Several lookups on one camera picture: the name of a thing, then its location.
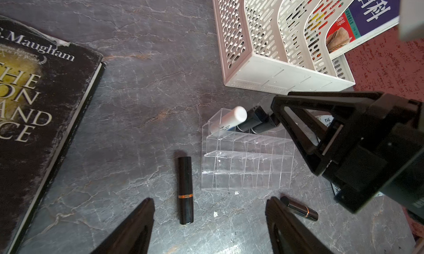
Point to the white magazine file organizer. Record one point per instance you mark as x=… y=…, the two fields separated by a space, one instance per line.
x=279 y=46

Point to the black lipstick orange band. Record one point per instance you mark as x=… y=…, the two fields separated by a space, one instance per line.
x=185 y=191

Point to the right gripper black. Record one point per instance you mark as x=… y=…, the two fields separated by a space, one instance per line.
x=364 y=142

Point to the white lip balm tube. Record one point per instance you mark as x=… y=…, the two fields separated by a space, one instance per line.
x=227 y=119

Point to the black lipstick angled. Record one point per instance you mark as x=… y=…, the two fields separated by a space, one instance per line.
x=255 y=117

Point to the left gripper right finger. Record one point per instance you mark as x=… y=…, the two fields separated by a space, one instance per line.
x=288 y=235

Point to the black hardcover Maugham book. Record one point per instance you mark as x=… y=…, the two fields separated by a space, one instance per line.
x=46 y=87

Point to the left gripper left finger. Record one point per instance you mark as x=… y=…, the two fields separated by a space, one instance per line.
x=133 y=235

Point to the black lipstick gold band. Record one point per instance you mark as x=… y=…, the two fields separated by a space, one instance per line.
x=300 y=209

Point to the blue book in organizer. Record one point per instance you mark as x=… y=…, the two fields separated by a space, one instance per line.
x=360 y=22

